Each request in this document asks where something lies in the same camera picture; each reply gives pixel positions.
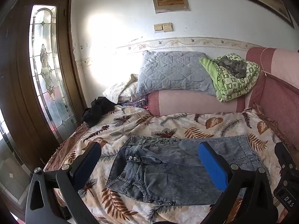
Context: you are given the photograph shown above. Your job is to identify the black cloth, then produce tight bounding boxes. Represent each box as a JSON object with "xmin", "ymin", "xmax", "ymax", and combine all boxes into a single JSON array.
[{"xmin": 81, "ymin": 96, "xmax": 117, "ymax": 127}]

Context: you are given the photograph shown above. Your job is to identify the blue denim pants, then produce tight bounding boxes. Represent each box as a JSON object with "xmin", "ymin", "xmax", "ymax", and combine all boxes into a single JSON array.
[{"xmin": 105, "ymin": 134, "xmax": 269, "ymax": 206}]

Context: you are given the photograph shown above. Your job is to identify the dark olive cloth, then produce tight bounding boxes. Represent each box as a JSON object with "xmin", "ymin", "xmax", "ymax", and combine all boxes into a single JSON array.
[{"xmin": 216, "ymin": 55, "xmax": 247, "ymax": 78}]

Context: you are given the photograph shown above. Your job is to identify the green patterned blanket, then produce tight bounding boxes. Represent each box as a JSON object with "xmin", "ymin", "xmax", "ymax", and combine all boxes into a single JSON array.
[{"xmin": 199, "ymin": 54, "xmax": 261, "ymax": 102}]

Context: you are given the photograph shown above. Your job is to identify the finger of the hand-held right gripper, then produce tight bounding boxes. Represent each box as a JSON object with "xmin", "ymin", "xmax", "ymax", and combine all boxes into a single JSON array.
[{"xmin": 274, "ymin": 142, "xmax": 297, "ymax": 169}]

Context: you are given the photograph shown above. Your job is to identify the leaf print blanket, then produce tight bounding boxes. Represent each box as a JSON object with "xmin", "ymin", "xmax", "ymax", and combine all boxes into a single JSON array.
[{"xmin": 44, "ymin": 105, "xmax": 292, "ymax": 224}]

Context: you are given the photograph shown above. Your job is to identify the wall panel cover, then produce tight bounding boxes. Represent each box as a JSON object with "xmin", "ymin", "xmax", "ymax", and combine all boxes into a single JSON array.
[{"xmin": 151, "ymin": 0, "xmax": 190, "ymax": 13}]

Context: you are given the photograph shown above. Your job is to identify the wooden stained glass door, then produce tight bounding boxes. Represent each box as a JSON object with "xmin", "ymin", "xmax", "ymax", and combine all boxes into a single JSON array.
[{"xmin": 0, "ymin": 0, "xmax": 87, "ymax": 215}]

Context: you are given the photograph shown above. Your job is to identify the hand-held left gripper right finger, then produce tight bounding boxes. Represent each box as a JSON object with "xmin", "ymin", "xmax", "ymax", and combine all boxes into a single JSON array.
[{"xmin": 197, "ymin": 141, "xmax": 278, "ymax": 224}]

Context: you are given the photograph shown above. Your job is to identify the purple plastic item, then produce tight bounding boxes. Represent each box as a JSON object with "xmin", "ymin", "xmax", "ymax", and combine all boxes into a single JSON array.
[{"xmin": 121, "ymin": 98, "xmax": 150, "ymax": 109}]

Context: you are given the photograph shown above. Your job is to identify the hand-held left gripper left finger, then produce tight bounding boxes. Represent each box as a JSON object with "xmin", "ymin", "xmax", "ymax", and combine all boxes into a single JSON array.
[{"xmin": 25, "ymin": 141, "xmax": 102, "ymax": 224}]

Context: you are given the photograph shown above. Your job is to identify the grey quilted pillow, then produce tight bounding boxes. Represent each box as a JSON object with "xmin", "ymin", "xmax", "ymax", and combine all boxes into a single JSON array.
[{"xmin": 135, "ymin": 50, "xmax": 216, "ymax": 97}]

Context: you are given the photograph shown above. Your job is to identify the white floral pillow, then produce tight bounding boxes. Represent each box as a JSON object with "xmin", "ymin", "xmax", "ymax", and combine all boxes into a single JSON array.
[{"xmin": 103, "ymin": 74, "xmax": 139, "ymax": 104}]

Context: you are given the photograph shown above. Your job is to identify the cream cord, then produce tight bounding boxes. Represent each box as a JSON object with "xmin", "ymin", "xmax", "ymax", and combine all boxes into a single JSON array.
[{"xmin": 258, "ymin": 48, "xmax": 269, "ymax": 76}]

